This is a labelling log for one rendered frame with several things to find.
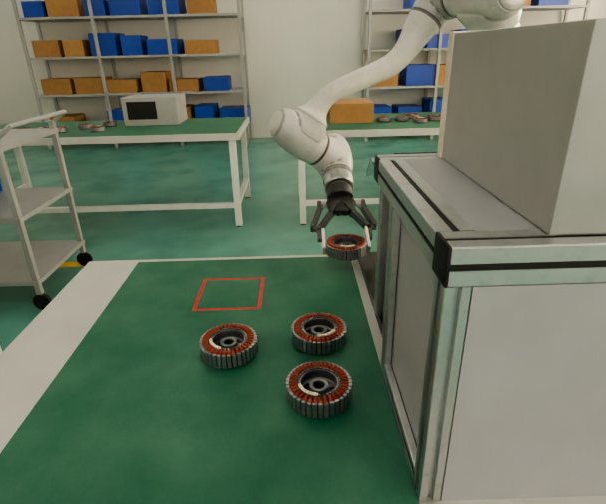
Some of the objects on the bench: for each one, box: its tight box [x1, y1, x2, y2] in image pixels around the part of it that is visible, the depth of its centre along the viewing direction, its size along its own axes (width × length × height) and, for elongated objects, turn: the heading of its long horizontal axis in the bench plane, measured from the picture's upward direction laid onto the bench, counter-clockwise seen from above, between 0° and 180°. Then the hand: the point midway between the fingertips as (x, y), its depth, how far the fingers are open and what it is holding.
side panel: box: [381, 204, 472, 502], centre depth 66 cm, size 28×3×32 cm, turn 4°
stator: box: [291, 312, 346, 355], centre depth 92 cm, size 11×11×4 cm
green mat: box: [0, 257, 419, 504], centre depth 88 cm, size 94×61×1 cm, turn 4°
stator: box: [199, 323, 258, 369], centre depth 89 cm, size 11×11×4 cm
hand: (345, 245), depth 120 cm, fingers closed on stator, 11 cm apart
